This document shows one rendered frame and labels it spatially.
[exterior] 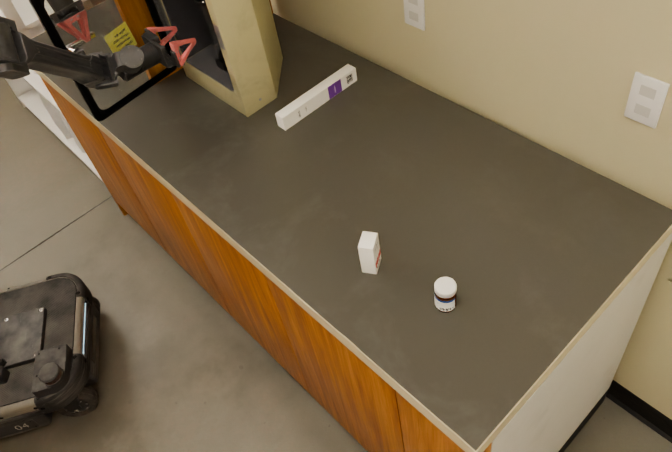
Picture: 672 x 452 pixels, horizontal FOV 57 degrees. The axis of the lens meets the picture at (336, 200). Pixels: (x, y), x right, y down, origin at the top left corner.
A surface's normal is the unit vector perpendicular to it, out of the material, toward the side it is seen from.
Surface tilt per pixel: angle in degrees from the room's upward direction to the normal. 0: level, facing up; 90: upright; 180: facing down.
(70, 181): 0
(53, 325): 0
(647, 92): 90
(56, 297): 0
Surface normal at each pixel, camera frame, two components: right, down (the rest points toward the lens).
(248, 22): 0.68, 0.47
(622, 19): -0.72, 0.58
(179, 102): -0.14, -0.66
